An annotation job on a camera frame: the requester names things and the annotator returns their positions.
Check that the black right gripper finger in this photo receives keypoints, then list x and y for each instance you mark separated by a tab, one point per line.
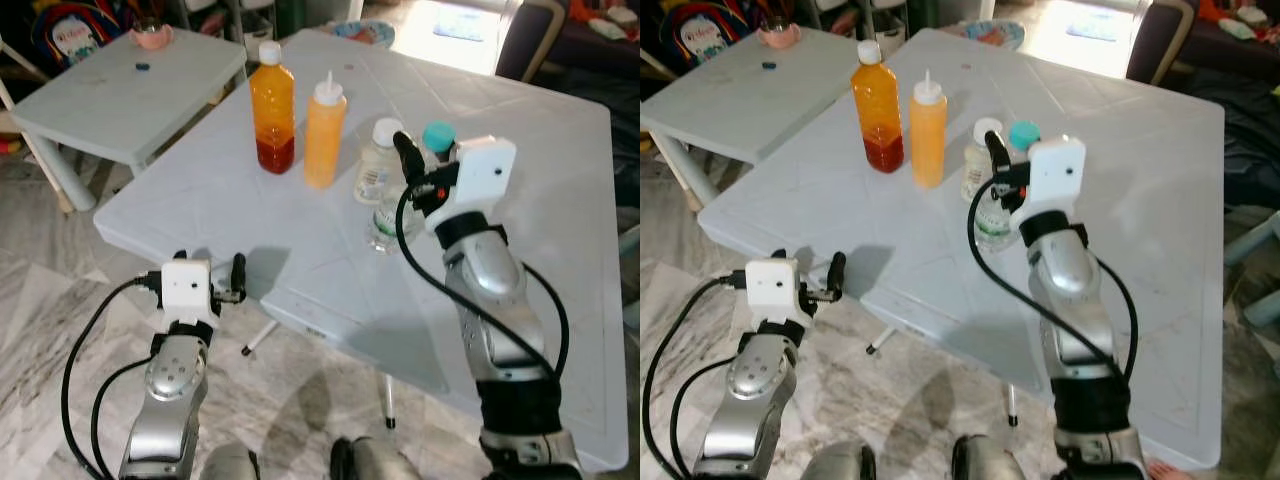
410	158
998	155

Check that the grey robot right leg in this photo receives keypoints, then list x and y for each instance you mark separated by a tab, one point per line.
375	462
995	460

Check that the clear water bottle teal cap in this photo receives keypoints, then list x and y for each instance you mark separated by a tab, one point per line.
1023	134
438	135

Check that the pale plastic chair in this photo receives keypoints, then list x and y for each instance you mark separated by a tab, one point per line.
1262	305

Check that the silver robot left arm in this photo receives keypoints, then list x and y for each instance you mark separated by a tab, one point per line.
170	380
750	380

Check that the dark colourful backpack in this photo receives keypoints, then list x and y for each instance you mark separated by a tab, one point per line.
705	38
75	35

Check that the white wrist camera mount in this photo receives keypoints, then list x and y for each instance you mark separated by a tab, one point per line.
1055	175
186	285
772	285
480	175

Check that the dark upholstered chair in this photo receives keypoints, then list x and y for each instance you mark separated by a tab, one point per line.
530	40
1160	40

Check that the orange juice bottle white cap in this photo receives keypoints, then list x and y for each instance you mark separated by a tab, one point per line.
877	110
272	110

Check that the small clear bottle white cap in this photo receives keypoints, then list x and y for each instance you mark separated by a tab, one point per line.
378	170
978	170

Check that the grey robot leg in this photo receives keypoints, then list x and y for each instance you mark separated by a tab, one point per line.
995	460
375	462
230	465
835	465

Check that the grey robot left leg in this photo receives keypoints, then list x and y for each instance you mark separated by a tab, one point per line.
230	465
835	465

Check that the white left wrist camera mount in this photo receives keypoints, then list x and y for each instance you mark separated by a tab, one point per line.
186	285
772	285

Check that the pink bowl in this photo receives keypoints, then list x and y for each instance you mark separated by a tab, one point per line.
778	37
151	39

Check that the orange squeeze bottle white nozzle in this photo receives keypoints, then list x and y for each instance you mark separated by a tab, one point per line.
325	135
928	135

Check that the blue patterned plate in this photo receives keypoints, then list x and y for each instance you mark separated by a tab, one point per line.
990	33
365	32

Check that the large white plastic table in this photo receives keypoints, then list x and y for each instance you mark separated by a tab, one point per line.
900	250
300	250

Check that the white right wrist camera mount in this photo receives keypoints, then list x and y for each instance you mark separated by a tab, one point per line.
1055	175
480	175

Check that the small white plastic table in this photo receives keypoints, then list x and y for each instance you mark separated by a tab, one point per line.
100	100
720	100

